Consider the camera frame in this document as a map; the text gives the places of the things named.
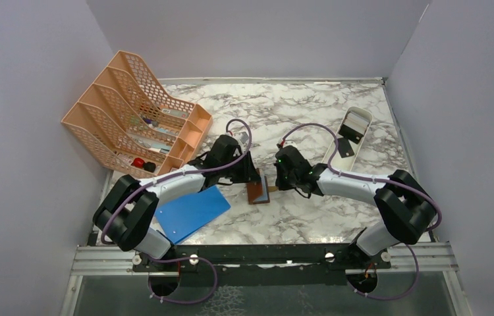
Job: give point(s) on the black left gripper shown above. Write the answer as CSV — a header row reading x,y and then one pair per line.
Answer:
x,y
249,173

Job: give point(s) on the black round item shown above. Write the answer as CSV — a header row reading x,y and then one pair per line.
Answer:
x,y
149,166

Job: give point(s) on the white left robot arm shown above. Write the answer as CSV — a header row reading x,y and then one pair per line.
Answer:
x,y
125,214

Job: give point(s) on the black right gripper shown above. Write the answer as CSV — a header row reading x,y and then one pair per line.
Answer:
x,y
282,185

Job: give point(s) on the brown leather card holder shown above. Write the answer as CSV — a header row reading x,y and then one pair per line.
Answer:
x,y
259,192

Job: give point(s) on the black card lying in tray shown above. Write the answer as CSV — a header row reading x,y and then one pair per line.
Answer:
x,y
345,149

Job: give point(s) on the peach plastic file organizer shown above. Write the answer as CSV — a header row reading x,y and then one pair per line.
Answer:
x,y
126,113

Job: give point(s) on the blue plastic board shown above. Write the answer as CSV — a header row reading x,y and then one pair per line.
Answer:
x,y
184,216

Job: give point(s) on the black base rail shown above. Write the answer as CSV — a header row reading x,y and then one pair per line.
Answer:
x,y
257,265

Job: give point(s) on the red round item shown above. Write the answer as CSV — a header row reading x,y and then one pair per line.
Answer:
x,y
138,163

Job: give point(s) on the cream oval plastic tray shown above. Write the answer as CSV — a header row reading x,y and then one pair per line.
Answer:
x,y
338,162

